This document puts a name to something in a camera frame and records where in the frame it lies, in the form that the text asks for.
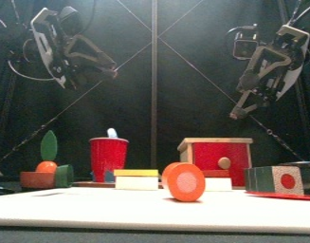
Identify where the wooden box red drawer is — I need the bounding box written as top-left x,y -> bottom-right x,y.
176,137 -> 255,188

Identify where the red and white sushi block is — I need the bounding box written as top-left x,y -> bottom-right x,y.
201,169 -> 235,193

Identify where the green wooden block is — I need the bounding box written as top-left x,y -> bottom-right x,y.
53,163 -> 75,188

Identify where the green sushi roll red centre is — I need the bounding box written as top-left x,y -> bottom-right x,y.
244,165 -> 307,196

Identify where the red plastic cup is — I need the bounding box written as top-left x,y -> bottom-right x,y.
89,137 -> 131,184

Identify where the red toy knife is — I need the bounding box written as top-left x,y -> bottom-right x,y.
245,190 -> 310,202

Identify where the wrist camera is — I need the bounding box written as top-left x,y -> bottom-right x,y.
59,6 -> 85,33
232,30 -> 259,61

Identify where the orange carrot top green leaf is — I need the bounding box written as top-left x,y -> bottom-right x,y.
35,129 -> 60,174

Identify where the brown soy sauce container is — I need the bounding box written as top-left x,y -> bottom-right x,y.
19,171 -> 59,190

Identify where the yellow and white sushi block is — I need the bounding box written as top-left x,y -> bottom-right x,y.
113,169 -> 161,191

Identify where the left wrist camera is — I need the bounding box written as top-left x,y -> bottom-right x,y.
59,6 -> 85,33

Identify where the vertical metal frame pole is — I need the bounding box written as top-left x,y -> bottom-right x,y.
149,0 -> 160,169

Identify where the orange carrot slice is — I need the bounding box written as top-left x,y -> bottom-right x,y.
161,161 -> 207,203

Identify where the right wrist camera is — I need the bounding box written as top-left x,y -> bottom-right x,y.
232,30 -> 259,61

